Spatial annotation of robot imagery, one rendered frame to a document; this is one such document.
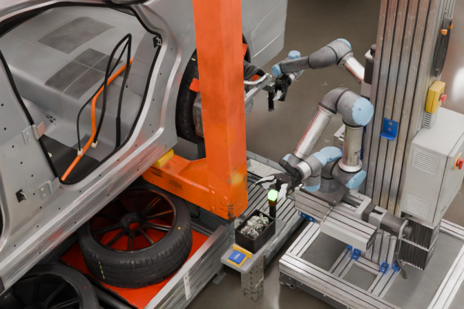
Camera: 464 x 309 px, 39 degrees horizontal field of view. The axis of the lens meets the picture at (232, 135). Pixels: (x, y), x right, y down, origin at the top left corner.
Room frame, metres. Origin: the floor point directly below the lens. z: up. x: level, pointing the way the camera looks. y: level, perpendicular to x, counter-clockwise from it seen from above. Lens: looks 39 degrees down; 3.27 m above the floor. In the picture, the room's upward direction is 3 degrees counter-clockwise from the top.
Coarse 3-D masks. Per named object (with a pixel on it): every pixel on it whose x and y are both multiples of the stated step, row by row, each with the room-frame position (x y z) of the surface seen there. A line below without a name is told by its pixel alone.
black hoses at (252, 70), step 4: (244, 68) 3.36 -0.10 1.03; (248, 68) 3.34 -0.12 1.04; (252, 68) 3.33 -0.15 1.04; (256, 68) 3.34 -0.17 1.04; (260, 68) 3.35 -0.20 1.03; (244, 72) 3.33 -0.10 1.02; (248, 72) 3.32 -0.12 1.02; (252, 72) 3.31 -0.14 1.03; (256, 72) 3.31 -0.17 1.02; (260, 72) 3.36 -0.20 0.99; (264, 72) 3.37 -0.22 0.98; (244, 76) 3.31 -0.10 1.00; (248, 76) 3.31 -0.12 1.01; (260, 76) 3.37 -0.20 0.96; (244, 80) 3.30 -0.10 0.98
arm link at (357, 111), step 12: (348, 96) 2.44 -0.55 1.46; (360, 96) 2.44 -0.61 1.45; (336, 108) 2.44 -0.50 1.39; (348, 108) 2.38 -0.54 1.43; (360, 108) 2.35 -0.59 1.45; (372, 108) 2.39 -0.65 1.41; (348, 120) 2.37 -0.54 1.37; (360, 120) 2.34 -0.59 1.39; (348, 132) 2.39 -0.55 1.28; (360, 132) 2.38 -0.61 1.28; (348, 144) 2.38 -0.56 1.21; (360, 144) 2.39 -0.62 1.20; (348, 156) 2.38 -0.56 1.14; (336, 168) 2.43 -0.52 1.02; (348, 168) 2.37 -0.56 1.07; (360, 168) 2.38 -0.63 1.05; (348, 180) 2.35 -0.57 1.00; (360, 180) 2.38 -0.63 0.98
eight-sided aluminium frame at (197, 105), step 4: (244, 60) 3.44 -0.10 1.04; (244, 64) 3.44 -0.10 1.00; (248, 64) 3.47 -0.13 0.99; (248, 80) 3.47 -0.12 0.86; (244, 88) 3.50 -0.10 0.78; (248, 88) 3.47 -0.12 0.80; (252, 88) 3.50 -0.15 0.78; (200, 96) 3.13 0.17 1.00; (196, 100) 3.12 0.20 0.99; (200, 100) 3.13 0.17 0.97; (196, 104) 3.10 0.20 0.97; (200, 104) 3.09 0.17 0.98; (196, 108) 3.09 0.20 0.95; (200, 108) 3.07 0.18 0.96; (196, 112) 3.09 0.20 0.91; (200, 112) 3.07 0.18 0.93; (196, 116) 3.09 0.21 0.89; (200, 116) 3.07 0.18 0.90; (196, 120) 3.09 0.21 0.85; (200, 120) 3.07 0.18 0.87; (196, 124) 3.09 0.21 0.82; (200, 124) 3.08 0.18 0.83; (196, 128) 3.10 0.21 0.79; (200, 128) 3.11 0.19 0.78; (196, 132) 3.10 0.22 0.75; (200, 132) 3.08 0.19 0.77; (200, 136) 3.08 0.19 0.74
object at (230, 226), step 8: (200, 208) 2.97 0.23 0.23; (192, 216) 3.03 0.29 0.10; (200, 216) 2.96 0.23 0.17; (208, 216) 2.92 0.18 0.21; (216, 216) 2.89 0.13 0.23; (208, 224) 2.92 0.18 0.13; (216, 224) 2.88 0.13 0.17; (224, 224) 2.84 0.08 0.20; (232, 224) 2.89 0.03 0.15; (232, 232) 2.88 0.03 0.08
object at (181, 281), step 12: (216, 240) 2.56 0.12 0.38; (228, 240) 2.64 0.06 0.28; (204, 252) 2.46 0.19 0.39; (216, 252) 2.54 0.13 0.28; (192, 264) 2.38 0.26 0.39; (204, 264) 2.45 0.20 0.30; (180, 276) 2.30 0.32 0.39; (192, 276) 2.36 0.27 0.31; (168, 288) 2.22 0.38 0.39; (180, 288) 2.27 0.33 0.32; (156, 300) 2.15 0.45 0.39; (168, 300) 2.19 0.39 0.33
